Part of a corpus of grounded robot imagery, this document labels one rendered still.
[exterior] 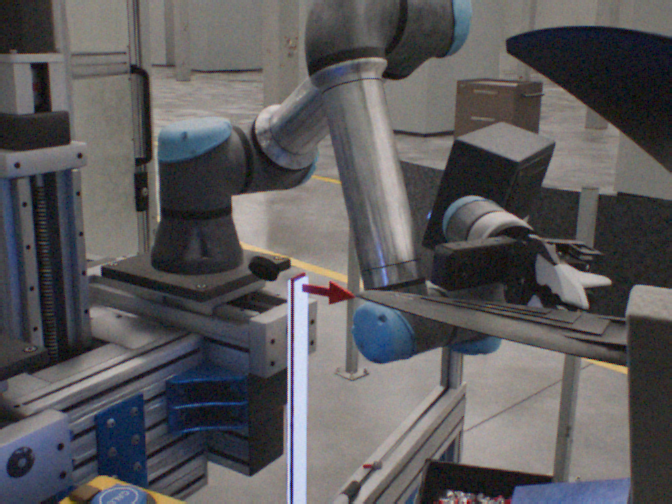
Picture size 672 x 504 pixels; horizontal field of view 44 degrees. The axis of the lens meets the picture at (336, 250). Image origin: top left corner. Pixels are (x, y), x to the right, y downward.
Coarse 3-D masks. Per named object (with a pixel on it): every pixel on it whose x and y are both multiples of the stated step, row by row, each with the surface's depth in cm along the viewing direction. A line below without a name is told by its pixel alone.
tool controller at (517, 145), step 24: (456, 144) 130; (480, 144) 130; (504, 144) 134; (528, 144) 139; (552, 144) 146; (456, 168) 131; (480, 168) 129; (504, 168) 127; (528, 168) 133; (456, 192) 132; (480, 192) 130; (504, 192) 128; (528, 192) 140; (432, 216) 135; (528, 216) 150; (432, 240) 136
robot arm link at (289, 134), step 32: (416, 0) 101; (448, 0) 105; (416, 32) 103; (448, 32) 106; (416, 64) 111; (320, 96) 121; (256, 128) 133; (288, 128) 129; (320, 128) 126; (256, 160) 134; (288, 160) 133; (256, 192) 140
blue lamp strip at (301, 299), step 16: (304, 304) 82; (304, 320) 82; (304, 336) 83; (304, 352) 83; (304, 368) 84; (304, 384) 84; (304, 400) 85; (304, 416) 85; (304, 432) 86; (304, 448) 86; (304, 464) 87; (304, 480) 87; (304, 496) 88
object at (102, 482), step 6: (96, 480) 67; (102, 480) 67; (108, 480) 67; (114, 480) 67; (120, 480) 67; (96, 486) 66; (102, 486) 66; (108, 486) 66; (150, 492) 65; (66, 498) 64; (150, 498) 64; (156, 498) 64; (162, 498) 64; (168, 498) 64; (174, 498) 65
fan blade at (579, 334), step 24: (408, 312) 66; (432, 312) 68; (456, 312) 69; (480, 312) 71; (504, 312) 71; (528, 312) 72; (552, 312) 72; (576, 312) 74; (504, 336) 65; (528, 336) 65; (552, 336) 66; (576, 336) 66; (600, 336) 67; (624, 336) 67; (600, 360) 63; (624, 360) 63
